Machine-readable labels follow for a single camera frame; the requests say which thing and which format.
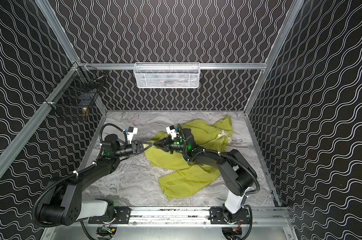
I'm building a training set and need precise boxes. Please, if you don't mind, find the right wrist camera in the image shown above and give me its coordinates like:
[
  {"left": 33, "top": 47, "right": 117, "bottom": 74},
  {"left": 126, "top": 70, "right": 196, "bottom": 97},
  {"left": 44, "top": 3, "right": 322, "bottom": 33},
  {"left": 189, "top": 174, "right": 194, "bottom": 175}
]
[{"left": 166, "top": 126, "right": 180, "bottom": 140}]

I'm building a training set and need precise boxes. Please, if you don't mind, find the black mounting plate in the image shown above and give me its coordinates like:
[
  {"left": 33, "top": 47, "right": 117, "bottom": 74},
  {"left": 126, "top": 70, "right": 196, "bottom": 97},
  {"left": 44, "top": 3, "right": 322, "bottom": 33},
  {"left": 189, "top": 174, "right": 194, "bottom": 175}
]
[
  {"left": 208, "top": 207, "right": 252, "bottom": 225},
  {"left": 88, "top": 207, "right": 132, "bottom": 225}
]

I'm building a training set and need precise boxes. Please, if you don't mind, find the black wire wall basket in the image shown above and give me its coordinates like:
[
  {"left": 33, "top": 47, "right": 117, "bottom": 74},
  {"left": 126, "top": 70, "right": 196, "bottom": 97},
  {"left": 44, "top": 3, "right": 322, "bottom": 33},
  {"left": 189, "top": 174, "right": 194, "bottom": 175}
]
[{"left": 49, "top": 65, "right": 107, "bottom": 122}]

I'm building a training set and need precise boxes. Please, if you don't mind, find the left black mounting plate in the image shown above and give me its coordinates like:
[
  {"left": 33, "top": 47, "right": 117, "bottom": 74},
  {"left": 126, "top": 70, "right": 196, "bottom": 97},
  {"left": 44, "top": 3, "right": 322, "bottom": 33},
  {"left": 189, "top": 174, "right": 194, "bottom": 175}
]
[{"left": 88, "top": 207, "right": 132, "bottom": 225}]

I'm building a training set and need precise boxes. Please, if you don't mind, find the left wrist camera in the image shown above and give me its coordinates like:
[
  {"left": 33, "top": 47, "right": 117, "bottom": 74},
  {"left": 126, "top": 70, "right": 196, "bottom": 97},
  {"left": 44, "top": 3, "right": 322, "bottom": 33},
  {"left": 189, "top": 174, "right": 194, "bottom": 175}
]
[{"left": 125, "top": 127, "right": 138, "bottom": 144}]

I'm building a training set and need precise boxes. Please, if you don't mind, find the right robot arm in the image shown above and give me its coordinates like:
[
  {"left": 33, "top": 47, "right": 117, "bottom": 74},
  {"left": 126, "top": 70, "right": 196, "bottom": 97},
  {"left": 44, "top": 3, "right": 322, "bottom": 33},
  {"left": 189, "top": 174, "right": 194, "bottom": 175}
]
[{"left": 154, "top": 125, "right": 260, "bottom": 215}]

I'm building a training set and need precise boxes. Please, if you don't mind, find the white mesh wall basket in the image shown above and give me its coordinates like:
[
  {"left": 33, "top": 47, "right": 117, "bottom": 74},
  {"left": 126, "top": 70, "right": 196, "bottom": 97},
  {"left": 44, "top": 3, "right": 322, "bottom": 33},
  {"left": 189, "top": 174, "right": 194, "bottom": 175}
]
[{"left": 134, "top": 62, "right": 201, "bottom": 89}]

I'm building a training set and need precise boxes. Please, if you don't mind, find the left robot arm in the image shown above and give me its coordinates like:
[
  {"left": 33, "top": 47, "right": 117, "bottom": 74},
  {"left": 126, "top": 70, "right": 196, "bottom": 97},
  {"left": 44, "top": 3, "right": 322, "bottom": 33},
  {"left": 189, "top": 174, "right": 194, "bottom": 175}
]
[{"left": 32, "top": 124, "right": 152, "bottom": 228}]

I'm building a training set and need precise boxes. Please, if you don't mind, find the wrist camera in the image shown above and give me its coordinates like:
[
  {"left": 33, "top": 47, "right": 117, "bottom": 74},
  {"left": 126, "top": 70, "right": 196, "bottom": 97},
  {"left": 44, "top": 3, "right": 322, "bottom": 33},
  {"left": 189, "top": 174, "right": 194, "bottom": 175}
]
[
  {"left": 125, "top": 127, "right": 138, "bottom": 144},
  {"left": 166, "top": 126, "right": 180, "bottom": 140}
]

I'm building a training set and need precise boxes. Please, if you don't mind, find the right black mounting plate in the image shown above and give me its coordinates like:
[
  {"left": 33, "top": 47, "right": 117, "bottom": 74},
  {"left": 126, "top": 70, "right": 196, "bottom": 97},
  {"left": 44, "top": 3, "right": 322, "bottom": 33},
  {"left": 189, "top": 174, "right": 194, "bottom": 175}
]
[{"left": 208, "top": 207, "right": 252, "bottom": 225}]

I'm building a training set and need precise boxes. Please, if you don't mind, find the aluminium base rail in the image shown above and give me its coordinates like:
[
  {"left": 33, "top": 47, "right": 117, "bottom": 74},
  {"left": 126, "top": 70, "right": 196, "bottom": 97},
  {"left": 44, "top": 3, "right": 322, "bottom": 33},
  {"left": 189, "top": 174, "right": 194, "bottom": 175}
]
[{"left": 78, "top": 207, "right": 290, "bottom": 228}]

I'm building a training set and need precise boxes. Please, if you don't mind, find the green zip-up jacket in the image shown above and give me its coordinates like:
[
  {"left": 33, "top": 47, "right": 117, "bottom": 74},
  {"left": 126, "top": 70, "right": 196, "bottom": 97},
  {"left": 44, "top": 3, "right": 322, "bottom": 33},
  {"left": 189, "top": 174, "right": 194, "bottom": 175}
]
[{"left": 144, "top": 114, "right": 233, "bottom": 201}]

